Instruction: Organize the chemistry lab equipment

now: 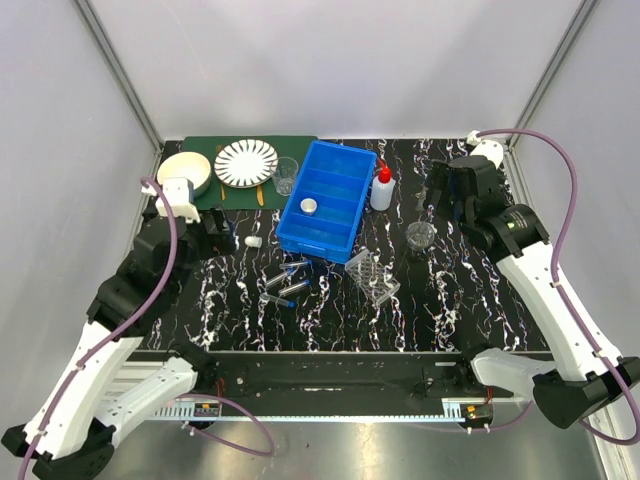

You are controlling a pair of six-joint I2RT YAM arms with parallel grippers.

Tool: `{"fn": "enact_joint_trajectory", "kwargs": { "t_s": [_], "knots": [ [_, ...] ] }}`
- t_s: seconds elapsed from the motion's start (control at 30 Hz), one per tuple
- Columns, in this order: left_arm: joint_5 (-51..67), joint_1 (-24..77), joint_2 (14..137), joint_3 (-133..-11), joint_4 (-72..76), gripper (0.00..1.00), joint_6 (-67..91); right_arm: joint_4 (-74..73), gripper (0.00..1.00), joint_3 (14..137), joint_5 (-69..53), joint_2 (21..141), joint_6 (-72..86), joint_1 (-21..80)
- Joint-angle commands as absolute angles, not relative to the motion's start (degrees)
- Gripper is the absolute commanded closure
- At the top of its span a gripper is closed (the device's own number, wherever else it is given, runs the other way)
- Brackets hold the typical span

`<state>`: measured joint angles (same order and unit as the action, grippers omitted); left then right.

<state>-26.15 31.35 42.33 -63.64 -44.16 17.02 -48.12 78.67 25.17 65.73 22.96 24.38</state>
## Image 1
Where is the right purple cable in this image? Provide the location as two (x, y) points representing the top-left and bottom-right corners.
(409, 128), (640, 444)

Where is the green placemat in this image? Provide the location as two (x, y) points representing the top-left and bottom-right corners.
(162, 135), (316, 211)

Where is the white cap on table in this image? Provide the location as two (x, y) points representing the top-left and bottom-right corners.
(244, 236), (263, 249)

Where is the small white crucible cup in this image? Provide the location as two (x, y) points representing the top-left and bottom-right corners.
(300, 198), (318, 216)

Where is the squeeze bottle red cap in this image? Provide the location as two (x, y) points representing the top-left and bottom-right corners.
(370, 162), (396, 211)

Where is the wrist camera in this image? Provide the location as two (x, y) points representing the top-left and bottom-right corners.
(466, 130), (505, 169)
(141, 177), (201, 224)

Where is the centrifuge tube blue cap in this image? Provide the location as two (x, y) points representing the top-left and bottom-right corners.
(260, 293), (295, 308)
(265, 270), (310, 296)
(279, 259), (312, 273)

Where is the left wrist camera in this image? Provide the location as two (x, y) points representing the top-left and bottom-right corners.
(141, 177), (201, 224)

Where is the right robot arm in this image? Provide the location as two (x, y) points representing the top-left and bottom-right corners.
(423, 155), (639, 429)

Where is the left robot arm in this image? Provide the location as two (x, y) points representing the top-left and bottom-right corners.
(1, 207), (235, 479)

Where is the blue compartment bin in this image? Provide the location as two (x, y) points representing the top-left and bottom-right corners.
(276, 140), (377, 264)

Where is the gold fork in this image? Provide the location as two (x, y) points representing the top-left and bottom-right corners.
(216, 144), (226, 201)

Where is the gold knife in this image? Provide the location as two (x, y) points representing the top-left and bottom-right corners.
(256, 185), (264, 207)

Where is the purple cable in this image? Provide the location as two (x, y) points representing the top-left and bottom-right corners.
(18, 177), (276, 480)
(409, 128), (640, 444)

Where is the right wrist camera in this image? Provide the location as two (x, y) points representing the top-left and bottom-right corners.
(466, 130), (505, 169)

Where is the striped white plate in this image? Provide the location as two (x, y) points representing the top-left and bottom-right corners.
(213, 139), (279, 189)

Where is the small glass beaker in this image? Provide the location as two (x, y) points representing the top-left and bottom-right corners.
(406, 221), (435, 261)

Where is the clear tube rack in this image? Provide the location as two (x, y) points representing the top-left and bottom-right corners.
(345, 249), (400, 307)

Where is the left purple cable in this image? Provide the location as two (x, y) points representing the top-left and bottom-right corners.
(18, 177), (276, 480)

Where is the white ceramic bowl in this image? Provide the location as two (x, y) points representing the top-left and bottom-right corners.
(156, 152), (212, 198)

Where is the clear drinking glass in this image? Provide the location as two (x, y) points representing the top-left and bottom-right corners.
(272, 157), (298, 197)

